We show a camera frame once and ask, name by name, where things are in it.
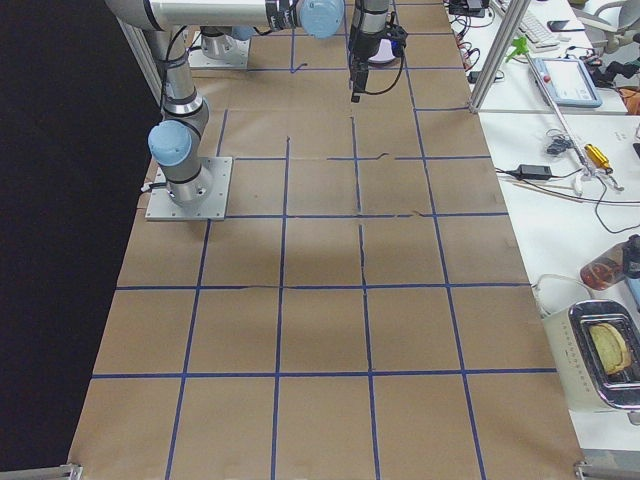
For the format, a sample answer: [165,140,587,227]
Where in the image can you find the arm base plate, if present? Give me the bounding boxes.
[145,157,233,221]
[189,34,251,71]

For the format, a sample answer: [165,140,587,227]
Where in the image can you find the jar with red contents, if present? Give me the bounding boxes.
[579,234,639,291]

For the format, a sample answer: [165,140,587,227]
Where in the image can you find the long metal rod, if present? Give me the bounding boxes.
[524,52,596,177]

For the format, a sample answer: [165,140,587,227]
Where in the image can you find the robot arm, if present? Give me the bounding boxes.
[107,1,345,206]
[200,26,254,61]

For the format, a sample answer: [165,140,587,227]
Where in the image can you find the aluminium frame post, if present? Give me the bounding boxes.
[468,0,530,113]

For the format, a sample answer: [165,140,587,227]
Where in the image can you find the green plastic clamp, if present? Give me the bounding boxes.
[505,36,529,62]

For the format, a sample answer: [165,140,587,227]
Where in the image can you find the white toaster with bread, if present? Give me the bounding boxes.
[542,300,639,415]

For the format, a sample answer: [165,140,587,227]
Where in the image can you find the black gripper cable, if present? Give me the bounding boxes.
[362,12,409,96]

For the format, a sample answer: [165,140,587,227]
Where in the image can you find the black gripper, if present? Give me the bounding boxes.
[349,30,383,103]

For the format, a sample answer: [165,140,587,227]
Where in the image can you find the lavender round plate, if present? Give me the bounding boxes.
[368,39,397,66]

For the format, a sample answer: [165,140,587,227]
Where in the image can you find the yellow handled tool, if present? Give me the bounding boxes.
[584,144,613,174]

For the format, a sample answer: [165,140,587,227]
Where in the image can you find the blue teach pendant tablet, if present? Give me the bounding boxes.
[532,57,602,108]

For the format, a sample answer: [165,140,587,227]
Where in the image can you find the black power adapter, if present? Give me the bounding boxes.
[516,164,553,181]

